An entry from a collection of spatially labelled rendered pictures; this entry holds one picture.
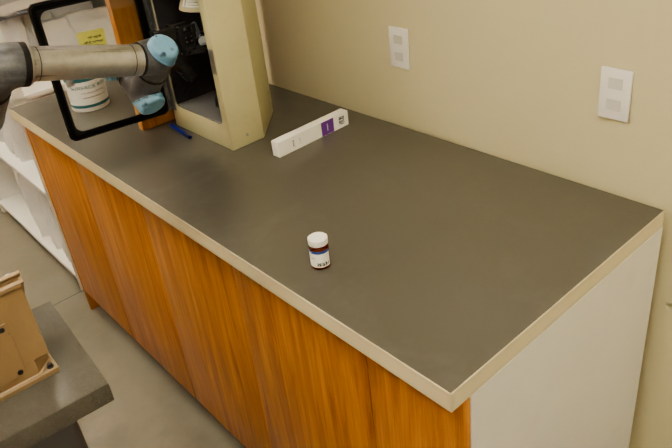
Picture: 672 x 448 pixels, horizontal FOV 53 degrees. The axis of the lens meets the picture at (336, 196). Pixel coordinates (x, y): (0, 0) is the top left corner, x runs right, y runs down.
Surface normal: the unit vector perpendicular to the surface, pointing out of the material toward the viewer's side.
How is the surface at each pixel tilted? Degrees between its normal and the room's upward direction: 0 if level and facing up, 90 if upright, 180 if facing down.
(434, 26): 90
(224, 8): 90
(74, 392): 0
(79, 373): 0
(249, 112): 90
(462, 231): 0
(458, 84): 90
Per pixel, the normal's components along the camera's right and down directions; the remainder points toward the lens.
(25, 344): 0.64, 0.32
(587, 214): -0.11, -0.87
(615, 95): -0.74, 0.40
